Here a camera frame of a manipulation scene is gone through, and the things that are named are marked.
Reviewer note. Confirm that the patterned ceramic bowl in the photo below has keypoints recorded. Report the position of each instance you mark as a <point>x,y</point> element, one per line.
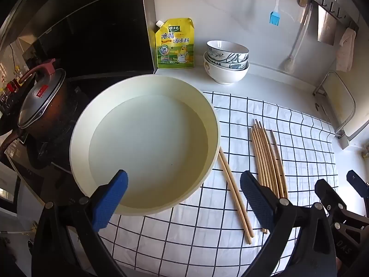
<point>240,65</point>
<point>224,46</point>

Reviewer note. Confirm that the white checked cloth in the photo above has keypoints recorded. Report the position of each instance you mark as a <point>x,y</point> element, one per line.
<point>302,164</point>

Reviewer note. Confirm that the yellow seasoning pouch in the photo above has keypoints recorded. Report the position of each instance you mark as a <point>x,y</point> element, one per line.
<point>175,46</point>

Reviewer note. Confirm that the bunch of wooden chopsticks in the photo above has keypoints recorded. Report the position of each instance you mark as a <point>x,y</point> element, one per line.
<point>269,167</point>

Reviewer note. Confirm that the dark cooking pot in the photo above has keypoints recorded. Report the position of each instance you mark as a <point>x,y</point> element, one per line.
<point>57,112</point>

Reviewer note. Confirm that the white round basin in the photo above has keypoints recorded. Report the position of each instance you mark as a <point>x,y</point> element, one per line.
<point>150,138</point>

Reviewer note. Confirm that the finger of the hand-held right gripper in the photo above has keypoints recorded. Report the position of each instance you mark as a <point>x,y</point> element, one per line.
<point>357,183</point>
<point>328,199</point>

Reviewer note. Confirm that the wall hook rail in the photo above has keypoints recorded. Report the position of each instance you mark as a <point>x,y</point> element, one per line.
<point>347,20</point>

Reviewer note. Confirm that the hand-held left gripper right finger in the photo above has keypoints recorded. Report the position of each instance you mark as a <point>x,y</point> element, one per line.
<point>256,199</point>

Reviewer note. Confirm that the glass pot lid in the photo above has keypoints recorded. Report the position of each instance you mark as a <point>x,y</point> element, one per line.
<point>40,104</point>

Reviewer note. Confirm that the row of condiment bottles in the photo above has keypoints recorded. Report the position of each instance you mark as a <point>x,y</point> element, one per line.
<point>11,88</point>

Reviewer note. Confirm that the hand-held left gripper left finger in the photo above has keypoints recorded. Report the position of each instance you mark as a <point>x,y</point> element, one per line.
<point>111,199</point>

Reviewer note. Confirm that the blue silicone brush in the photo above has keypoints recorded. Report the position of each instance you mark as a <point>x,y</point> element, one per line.
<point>275,17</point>

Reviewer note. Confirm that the steel cleaver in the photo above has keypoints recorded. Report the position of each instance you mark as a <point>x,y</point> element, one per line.
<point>327,26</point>

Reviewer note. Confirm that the plain white bowl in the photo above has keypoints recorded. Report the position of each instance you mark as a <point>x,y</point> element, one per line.
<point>227,76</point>

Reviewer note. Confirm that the pale cutting board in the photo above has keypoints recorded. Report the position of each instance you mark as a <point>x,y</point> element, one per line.
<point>340,104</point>

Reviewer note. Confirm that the wooden chopstick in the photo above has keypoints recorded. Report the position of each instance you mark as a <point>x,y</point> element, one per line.
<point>236,192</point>
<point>234,199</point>

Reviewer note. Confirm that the pale pink towel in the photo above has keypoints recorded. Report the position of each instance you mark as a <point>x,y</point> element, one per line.
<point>346,52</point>

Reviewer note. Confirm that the black stove top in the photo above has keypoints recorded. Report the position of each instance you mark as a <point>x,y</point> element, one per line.
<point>43,155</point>

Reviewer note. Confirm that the black range hood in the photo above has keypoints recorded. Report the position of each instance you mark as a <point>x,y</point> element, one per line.
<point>101,34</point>

